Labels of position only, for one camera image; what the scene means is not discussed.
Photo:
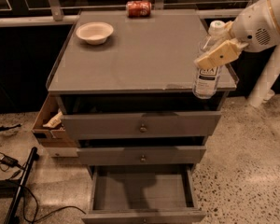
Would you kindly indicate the white pipe column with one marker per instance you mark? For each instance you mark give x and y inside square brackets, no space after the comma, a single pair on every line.
[262,90]

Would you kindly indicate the brown cardboard box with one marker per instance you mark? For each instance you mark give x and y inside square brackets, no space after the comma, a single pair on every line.
[50,133]

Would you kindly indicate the metal window railing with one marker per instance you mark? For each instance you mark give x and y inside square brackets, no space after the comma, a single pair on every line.
[84,10]

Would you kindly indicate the crumpled paper in box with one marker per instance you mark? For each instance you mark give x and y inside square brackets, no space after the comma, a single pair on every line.
[54,121]

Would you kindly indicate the grey bottom drawer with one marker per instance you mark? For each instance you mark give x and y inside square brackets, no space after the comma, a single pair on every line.
[143,194]

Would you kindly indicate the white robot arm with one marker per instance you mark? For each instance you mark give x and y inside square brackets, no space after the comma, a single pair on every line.
[255,29]

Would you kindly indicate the grey drawer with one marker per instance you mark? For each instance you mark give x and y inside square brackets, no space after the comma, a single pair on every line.
[168,150]
[111,116]
[143,194]

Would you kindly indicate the grey drawer cabinet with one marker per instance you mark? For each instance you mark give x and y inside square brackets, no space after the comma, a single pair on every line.
[143,56]

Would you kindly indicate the clear plastic water bottle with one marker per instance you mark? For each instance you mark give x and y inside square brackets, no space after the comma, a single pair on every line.
[205,81]

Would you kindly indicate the orange soda can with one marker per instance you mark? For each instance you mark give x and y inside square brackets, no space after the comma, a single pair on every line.
[138,9]

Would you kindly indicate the grey middle drawer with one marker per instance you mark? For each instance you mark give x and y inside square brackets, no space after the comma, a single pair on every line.
[168,150]

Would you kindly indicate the grey top drawer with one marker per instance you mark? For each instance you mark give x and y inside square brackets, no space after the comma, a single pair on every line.
[111,116]

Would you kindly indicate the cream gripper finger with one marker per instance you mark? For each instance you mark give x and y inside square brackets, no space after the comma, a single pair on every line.
[226,52]
[227,33]

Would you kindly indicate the black stand pole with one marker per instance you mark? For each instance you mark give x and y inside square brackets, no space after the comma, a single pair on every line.
[19,186]

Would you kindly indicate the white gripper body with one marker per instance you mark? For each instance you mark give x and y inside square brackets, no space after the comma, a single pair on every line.
[254,26]

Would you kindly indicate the black power adapter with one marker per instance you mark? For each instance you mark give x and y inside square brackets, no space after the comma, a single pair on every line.
[9,161]

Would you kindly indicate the white paper bowl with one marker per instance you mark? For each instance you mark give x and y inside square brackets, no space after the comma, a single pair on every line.
[95,33]

